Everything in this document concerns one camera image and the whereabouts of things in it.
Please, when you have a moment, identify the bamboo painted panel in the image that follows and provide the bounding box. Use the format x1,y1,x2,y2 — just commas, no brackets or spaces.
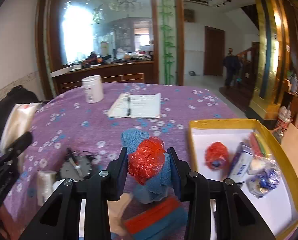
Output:
157,0,178,85

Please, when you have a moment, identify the cluttered wooden counter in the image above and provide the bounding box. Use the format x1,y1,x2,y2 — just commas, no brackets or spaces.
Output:
50,60,156,98

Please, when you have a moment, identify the red plastic bag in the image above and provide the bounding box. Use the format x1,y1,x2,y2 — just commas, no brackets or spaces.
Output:
205,142,230,172
128,137,167,185

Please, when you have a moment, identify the white plastic jar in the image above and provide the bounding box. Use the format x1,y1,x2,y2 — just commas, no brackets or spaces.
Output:
81,75,104,104

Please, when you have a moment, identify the blue flat packet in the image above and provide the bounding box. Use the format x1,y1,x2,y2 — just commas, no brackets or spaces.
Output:
123,197,188,240

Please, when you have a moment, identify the black bag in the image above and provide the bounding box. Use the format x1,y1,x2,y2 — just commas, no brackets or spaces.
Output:
0,85,49,140

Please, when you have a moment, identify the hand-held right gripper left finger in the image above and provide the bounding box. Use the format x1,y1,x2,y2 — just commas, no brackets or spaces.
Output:
19,146,129,240

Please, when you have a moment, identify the blue towel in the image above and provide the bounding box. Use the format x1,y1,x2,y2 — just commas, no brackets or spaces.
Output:
121,128,173,204

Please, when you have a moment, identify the brown wooden door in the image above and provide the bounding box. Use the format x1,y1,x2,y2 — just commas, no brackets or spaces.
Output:
204,26,226,77

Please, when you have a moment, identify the wooden staircase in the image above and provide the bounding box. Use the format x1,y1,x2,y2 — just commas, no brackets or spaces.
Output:
237,41,261,90

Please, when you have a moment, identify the golden pillar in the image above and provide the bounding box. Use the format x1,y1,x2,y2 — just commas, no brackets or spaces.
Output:
249,0,293,125

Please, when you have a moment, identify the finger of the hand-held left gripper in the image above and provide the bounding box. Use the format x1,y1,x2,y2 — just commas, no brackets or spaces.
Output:
6,131,34,155

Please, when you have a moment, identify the white paper notebook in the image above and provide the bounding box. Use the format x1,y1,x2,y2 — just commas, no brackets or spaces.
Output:
107,92,162,119

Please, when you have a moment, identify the purple floral tablecloth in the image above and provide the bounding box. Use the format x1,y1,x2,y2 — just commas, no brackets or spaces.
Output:
0,82,240,240

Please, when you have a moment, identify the red and green packet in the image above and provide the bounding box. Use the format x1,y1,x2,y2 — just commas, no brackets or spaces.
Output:
249,132,272,158

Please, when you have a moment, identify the clear bag with blue contents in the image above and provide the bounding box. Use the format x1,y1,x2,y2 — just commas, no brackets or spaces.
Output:
247,158,282,199

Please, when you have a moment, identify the yellow cardboard box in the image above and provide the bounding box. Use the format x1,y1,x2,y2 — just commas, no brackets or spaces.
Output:
188,118,298,239

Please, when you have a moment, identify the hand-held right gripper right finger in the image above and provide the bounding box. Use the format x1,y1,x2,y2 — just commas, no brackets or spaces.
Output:
166,147,276,240

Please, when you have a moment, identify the framed wall picture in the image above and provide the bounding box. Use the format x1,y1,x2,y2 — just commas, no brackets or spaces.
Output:
183,9,196,23

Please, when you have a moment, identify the black gear device with wires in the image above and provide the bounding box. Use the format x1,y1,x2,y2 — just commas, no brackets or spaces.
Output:
59,148,99,180

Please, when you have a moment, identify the white soft tissue pack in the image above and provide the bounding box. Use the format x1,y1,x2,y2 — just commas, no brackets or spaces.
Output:
0,102,43,155

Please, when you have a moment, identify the blue tissue pack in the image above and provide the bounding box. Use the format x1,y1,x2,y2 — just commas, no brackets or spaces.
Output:
228,142,255,183

